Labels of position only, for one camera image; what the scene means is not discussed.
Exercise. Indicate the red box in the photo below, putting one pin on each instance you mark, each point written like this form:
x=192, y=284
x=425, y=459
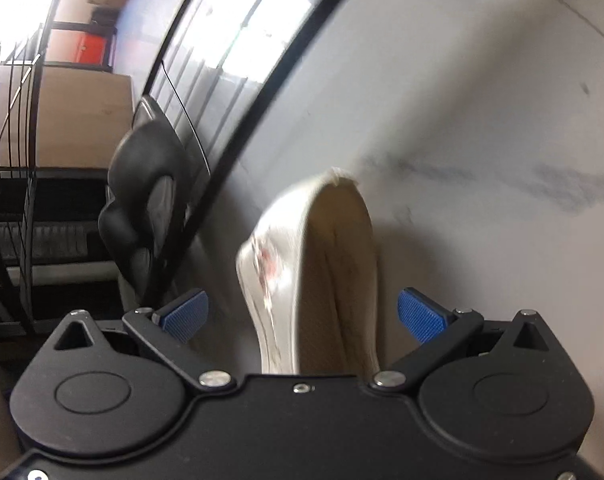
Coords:
x=89, y=50

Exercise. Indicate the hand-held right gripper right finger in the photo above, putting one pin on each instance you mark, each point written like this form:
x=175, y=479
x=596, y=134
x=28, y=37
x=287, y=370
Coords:
x=422, y=317

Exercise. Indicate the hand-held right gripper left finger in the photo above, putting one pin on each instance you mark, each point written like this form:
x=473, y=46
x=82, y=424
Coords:
x=187, y=316

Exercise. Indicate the black metal shelf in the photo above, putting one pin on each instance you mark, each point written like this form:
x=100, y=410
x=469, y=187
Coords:
x=57, y=180

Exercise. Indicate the black office chair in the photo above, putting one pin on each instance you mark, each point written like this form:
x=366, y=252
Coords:
x=142, y=210

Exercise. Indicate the cardboard box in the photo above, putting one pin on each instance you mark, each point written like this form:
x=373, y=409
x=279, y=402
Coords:
x=57, y=120

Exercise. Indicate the white canvas shoe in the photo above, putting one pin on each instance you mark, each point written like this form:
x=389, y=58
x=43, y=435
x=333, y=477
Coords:
x=312, y=280

